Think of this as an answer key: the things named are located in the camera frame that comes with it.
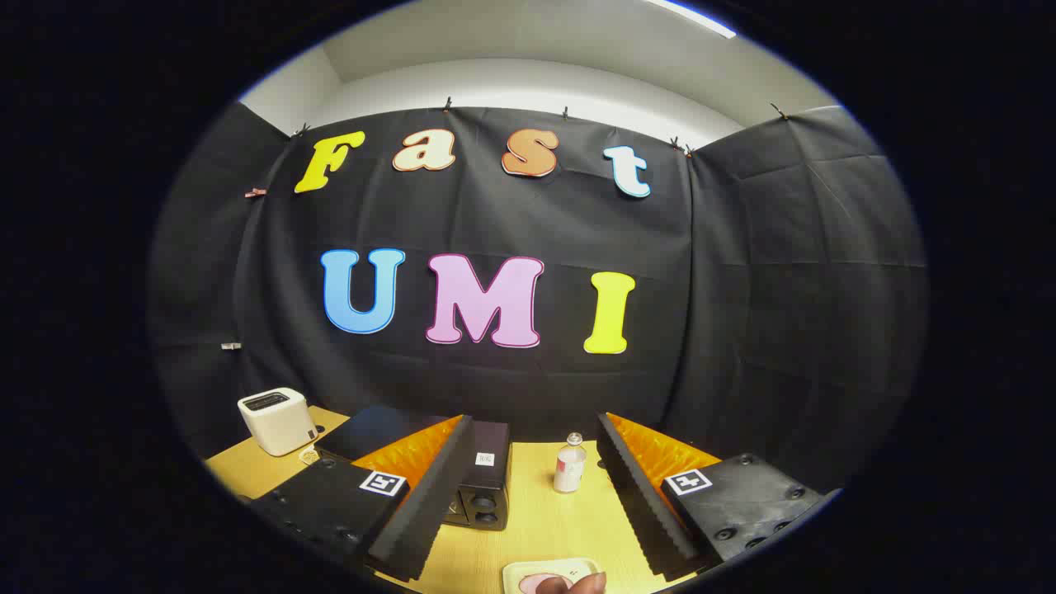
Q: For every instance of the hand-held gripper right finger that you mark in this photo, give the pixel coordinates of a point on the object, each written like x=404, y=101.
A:
x=639, y=511

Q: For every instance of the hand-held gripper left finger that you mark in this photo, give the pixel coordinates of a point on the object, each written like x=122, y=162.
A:
x=429, y=511

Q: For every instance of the black toaster oven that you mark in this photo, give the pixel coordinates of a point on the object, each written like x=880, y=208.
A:
x=487, y=495

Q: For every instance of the cream square plate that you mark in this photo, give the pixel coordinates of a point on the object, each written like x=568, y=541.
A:
x=569, y=567

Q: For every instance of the pink ham slice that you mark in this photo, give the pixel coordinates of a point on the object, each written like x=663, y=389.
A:
x=530, y=584

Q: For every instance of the white bread toaster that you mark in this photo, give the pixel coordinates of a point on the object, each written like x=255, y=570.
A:
x=276, y=425

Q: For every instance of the clear bottle with red label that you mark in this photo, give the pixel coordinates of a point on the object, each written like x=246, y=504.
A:
x=569, y=470

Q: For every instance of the row of cloth clips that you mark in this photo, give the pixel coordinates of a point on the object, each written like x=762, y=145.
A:
x=565, y=112

